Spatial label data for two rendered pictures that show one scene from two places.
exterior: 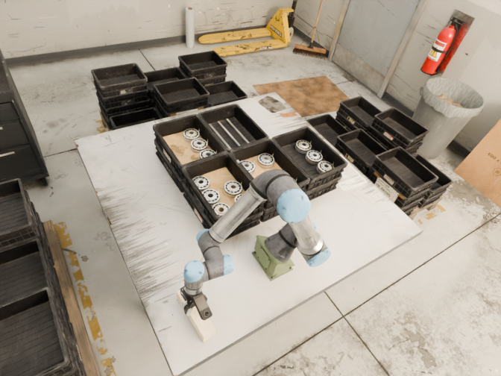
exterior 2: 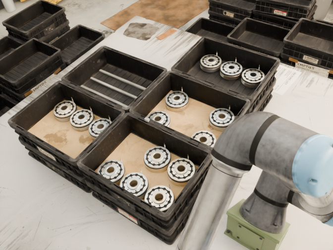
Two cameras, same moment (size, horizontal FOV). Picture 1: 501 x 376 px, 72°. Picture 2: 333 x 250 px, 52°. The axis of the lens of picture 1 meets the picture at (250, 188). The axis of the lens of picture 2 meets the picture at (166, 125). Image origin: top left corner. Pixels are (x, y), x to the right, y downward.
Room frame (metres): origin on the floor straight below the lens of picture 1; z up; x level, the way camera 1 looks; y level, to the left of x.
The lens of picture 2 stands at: (0.51, 0.17, 1.89)
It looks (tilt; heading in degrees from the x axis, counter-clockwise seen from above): 48 degrees down; 351
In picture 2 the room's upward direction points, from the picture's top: 7 degrees counter-clockwise
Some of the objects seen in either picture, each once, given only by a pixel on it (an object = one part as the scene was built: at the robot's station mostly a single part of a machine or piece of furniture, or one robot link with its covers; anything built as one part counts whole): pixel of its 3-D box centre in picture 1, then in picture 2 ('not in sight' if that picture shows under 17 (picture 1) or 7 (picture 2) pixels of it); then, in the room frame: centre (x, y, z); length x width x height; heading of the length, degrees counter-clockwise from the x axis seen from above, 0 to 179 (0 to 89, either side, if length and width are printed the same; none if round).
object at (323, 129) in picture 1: (326, 138); (211, 44); (2.70, -0.63, 0.26); 0.40 x 0.30 x 0.23; 40
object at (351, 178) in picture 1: (341, 171); (264, 72); (1.77, -0.59, 0.70); 0.33 x 0.23 x 0.01; 40
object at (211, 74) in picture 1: (202, 80); (43, 39); (3.11, 0.68, 0.37); 0.40 x 0.30 x 0.45; 130
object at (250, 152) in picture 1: (267, 173); (189, 116); (1.45, -0.08, 0.87); 0.40 x 0.30 x 0.11; 41
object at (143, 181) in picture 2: (210, 196); (134, 184); (1.20, 0.20, 0.86); 0.10 x 0.10 x 0.01
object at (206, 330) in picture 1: (195, 312); not in sight; (0.62, 0.14, 0.73); 0.24 x 0.06 x 0.06; 43
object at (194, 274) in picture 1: (194, 274); not in sight; (0.64, 0.15, 1.04); 0.09 x 0.08 x 0.11; 121
